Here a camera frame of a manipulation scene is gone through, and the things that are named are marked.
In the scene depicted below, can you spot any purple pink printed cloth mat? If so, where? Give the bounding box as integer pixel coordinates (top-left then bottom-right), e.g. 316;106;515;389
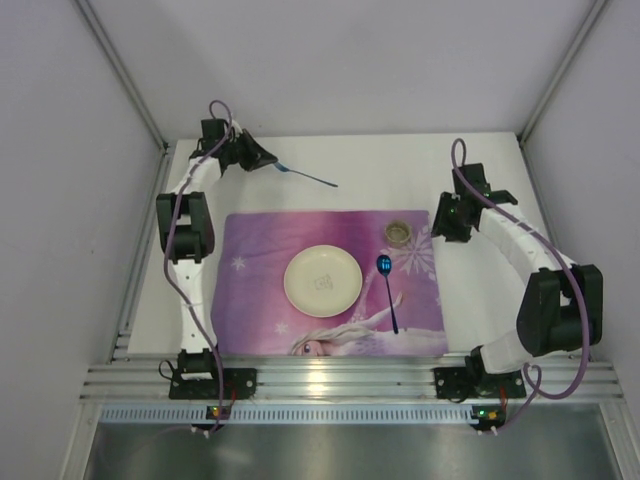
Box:
212;210;449;356

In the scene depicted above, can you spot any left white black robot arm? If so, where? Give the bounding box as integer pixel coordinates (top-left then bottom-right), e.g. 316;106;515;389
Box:
156;118;277;382

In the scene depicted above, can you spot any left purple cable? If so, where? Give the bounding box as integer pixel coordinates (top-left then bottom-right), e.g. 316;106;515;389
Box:
162;99;240;437

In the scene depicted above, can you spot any blue plastic fork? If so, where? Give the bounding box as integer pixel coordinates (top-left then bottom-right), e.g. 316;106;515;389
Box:
273;161;338;188

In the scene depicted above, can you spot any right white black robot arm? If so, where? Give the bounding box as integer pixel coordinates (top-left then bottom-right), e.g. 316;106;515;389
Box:
432;163;604;375

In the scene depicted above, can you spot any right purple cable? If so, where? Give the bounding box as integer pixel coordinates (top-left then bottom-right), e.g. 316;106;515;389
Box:
450;138;591;437

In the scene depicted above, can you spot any small beige cup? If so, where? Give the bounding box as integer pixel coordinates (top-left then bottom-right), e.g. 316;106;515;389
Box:
384;220;412;248

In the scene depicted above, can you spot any aluminium rail frame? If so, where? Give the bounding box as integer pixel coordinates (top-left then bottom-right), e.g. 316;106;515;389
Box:
79;352;624;404

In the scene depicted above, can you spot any blue plastic spoon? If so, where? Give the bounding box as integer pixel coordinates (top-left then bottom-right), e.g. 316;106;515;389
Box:
376;254;399;335

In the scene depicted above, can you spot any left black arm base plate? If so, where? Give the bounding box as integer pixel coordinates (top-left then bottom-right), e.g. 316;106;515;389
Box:
168;368;257;400

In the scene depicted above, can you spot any grey slotted cable duct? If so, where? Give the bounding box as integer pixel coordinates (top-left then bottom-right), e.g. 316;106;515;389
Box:
100;404;504;425

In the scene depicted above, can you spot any purple cable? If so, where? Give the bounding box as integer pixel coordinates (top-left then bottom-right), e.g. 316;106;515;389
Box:
162;99;240;437
450;138;591;437

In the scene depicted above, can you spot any cream round plate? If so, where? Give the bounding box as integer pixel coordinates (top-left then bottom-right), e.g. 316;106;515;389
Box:
283;245;363;318

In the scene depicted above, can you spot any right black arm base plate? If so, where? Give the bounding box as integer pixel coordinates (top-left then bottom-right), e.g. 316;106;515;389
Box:
433;367;526;403

